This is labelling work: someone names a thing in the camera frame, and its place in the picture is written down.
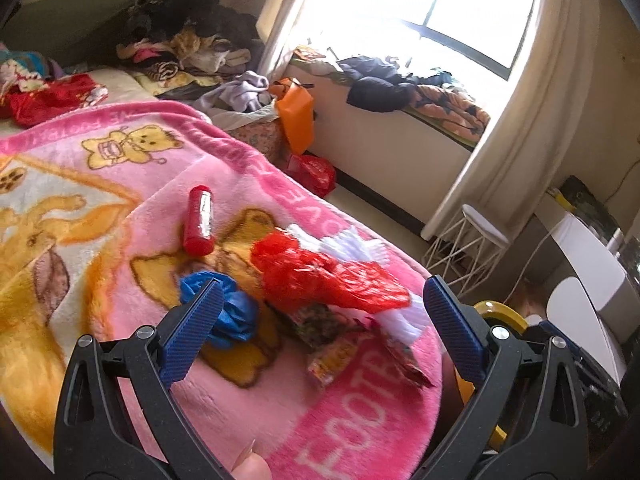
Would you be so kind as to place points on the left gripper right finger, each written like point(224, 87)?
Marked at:
point(526, 418)

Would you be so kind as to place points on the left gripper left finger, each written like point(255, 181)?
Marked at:
point(94, 437)

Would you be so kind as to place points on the white foam net sleeve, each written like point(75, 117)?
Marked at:
point(371, 278)

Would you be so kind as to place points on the blue plastic bag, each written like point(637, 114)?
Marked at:
point(238, 318)

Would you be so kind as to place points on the red cylindrical tube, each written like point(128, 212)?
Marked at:
point(198, 237)

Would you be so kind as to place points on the red plastic bag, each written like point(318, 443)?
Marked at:
point(293, 277)
point(314, 173)

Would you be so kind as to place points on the brown red snack wrapper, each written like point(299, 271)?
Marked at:
point(333, 358)

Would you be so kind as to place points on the green black snack packet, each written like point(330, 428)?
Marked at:
point(318, 325)

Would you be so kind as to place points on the person's left hand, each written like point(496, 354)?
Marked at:
point(250, 465)

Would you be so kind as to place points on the white petal shaped cabinet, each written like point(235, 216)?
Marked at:
point(571, 311)

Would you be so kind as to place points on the white dressing table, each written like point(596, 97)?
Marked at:
point(607, 285)

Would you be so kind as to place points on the pink cartoon bear blanket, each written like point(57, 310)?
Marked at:
point(92, 212)

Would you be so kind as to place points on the dark bag on dresser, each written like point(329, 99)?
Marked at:
point(588, 209)

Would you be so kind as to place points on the cream curtain right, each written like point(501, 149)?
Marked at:
point(511, 168)

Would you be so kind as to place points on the cream curtain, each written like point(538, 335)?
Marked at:
point(275, 26)
point(511, 168)

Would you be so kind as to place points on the orange patterned quilt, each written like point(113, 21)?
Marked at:
point(451, 111)

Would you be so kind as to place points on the red plastic bag on floor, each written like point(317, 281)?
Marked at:
point(314, 173)

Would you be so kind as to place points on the floral laundry basket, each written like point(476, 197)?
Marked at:
point(265, 136)

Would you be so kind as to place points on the lavender grey garment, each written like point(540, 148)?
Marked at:
point(244, 94)

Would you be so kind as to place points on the dark blue jacket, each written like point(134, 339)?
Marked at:
point(376, 86)

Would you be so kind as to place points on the red patterned cloth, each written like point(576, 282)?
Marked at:
point(31, 102)

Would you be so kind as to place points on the orange paper bag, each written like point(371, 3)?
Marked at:
point(295, 106)

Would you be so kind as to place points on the colourful clothes at bed head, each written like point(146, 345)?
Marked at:
point(26, 71)

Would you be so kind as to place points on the pile of clothes on bed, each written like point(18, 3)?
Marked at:
point(180, 49)

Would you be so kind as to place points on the cream curtain left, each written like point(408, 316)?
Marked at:
point(275, 26)

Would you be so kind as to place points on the white wire frame stool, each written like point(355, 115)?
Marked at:
point(466, 251)

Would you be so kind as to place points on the dark window frame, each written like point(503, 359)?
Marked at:
point(489, 33)

